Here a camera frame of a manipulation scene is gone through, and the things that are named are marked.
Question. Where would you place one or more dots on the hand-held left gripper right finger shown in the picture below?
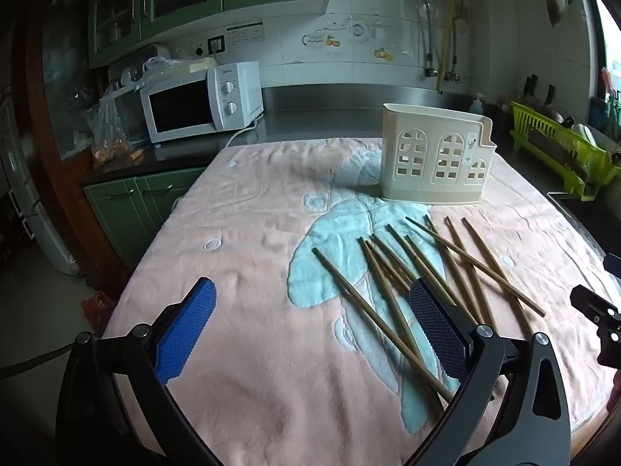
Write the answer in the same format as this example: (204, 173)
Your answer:
(439, 330)

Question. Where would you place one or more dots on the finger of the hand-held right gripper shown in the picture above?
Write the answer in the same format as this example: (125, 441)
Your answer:
(594, 303)
(613, 264)

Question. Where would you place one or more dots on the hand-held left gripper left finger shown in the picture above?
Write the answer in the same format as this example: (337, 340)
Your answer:
(187, 330)

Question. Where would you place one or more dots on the pile of wooden chopsticks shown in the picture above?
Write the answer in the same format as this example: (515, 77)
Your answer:
(339, 277)

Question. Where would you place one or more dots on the cream plastic utensil holder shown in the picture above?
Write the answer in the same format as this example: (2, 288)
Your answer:
(427, 155)

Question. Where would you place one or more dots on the red bag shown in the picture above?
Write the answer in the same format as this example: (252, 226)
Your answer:
(97, 306)

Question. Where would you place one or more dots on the green plastic dish rack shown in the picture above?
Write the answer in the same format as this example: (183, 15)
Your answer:
(589, 165)

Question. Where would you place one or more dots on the pink and blue blanket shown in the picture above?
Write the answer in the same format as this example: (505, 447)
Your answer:
(242, 233)

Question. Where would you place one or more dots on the green base cabinet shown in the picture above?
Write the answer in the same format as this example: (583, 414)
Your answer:
(136, 208)

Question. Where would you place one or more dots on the white plate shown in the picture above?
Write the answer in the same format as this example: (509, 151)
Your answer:
(584, 135)

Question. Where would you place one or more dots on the grey refrigerator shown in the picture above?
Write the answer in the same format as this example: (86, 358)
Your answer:
(34, 213)

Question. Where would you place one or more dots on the blue soap pump bottle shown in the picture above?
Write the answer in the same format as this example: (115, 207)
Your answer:
(476, 106)

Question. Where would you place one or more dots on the clear plastic bag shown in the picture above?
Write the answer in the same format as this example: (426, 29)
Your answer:
(114, 121)

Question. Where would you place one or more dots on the white microwave oven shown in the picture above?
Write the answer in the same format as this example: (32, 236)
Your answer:
(228, 97)

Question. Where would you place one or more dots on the pale yellow packet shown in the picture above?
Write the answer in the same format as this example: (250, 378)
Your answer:
(191, 67)

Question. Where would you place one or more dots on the white rounded appliance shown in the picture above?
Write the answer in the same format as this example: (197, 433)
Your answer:
(157, 52)

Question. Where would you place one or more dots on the white wall socket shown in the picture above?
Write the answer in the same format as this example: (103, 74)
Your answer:
(198, 49)

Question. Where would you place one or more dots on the black wall socket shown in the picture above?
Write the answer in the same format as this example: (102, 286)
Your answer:
(216, 44)

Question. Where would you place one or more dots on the white printed wall label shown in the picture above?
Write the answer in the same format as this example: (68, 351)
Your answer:
(245, 34)

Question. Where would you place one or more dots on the green wall cabinet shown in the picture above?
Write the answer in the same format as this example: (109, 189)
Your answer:
(194, 0)

